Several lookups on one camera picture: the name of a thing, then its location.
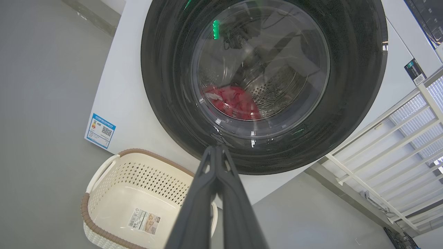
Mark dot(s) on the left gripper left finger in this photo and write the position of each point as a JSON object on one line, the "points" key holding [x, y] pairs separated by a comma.
{"points": [[193, 214]]}

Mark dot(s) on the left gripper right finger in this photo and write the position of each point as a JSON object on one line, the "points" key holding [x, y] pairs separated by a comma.
{"points": [[235, 214]]}

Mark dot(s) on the red white striped shorts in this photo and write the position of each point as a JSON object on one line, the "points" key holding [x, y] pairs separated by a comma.
{"points": [[245, 109]]}

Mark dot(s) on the red jersey with number print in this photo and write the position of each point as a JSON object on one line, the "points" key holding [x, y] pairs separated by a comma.
{"points": [[221, 98]]}

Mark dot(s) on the dark round glass washer door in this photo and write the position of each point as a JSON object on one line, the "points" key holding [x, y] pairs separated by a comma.
{"points": [[166, 86]]}

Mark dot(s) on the paper basket label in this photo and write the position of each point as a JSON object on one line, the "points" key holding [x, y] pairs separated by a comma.
{"points": [[144, 221]]}

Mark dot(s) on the cream perforated laundry basket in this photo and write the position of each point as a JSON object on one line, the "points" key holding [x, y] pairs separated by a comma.
{"points": [[138, 176]]}

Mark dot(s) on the white front-load washing machine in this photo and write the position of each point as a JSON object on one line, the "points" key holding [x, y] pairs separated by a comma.
{"points": [[121, 86]]}

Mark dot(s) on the blue energy label sticker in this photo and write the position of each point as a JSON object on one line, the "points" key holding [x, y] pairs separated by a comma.
{"points": [[100, 131]]}

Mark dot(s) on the stainless steel washer drum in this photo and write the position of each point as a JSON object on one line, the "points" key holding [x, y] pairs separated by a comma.
{"points": [[277, 90]]}

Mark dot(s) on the white metal railing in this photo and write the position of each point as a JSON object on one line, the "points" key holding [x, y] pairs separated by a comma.
{"points": [[380, 152]]}

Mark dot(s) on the black mesh object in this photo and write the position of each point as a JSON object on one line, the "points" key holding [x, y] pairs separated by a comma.
{"points": [[398, 239]]}

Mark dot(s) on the black QR code sticker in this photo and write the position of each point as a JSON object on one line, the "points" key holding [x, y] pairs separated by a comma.
{"points": [[415, 72]]}

